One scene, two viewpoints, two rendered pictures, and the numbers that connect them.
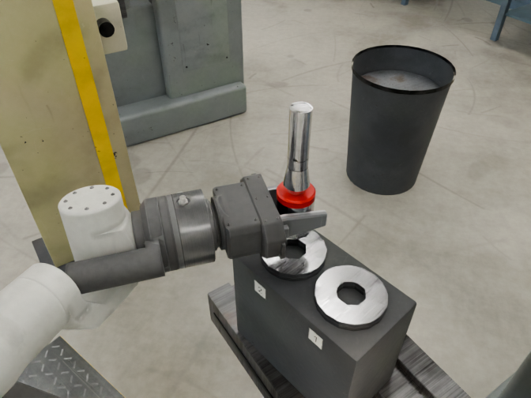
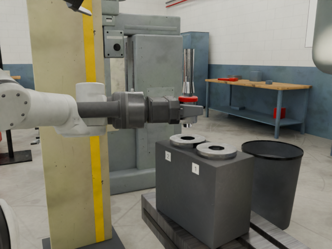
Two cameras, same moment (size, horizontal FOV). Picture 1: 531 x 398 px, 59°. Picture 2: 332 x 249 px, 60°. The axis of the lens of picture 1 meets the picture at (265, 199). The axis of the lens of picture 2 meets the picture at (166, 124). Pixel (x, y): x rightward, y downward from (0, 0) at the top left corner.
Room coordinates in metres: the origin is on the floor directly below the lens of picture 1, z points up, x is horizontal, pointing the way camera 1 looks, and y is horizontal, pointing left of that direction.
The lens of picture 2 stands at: (-0.27, -0.07, 1.33)
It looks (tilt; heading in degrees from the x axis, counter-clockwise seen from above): 13 degrees down; 7
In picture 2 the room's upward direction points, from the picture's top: straight up
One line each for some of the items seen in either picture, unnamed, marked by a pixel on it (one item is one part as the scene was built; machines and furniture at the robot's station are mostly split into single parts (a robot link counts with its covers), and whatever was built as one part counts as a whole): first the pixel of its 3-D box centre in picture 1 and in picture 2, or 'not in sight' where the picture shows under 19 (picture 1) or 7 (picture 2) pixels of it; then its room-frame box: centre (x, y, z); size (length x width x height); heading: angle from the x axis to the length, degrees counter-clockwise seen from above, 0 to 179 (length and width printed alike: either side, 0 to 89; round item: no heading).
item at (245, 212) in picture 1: (223, 220); (150, 108); (0.40, 0.05, 1.21); 0.13 x 0.12 x 0.10; 16
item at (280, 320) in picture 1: (315, 315); (199, 182); (0.39, -0.07, 1.04); 0.22 x 0.12 x 0.20; 43
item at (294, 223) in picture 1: (303, 225); (190, 110); (0.40, -0.04, 1.21); 0.06 x 0.02 x 0.03; 106
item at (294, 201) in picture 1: (295, 192); (187, 98); (0.43, -0.04, 1.24); 0.05 x 0.05 x 0.01
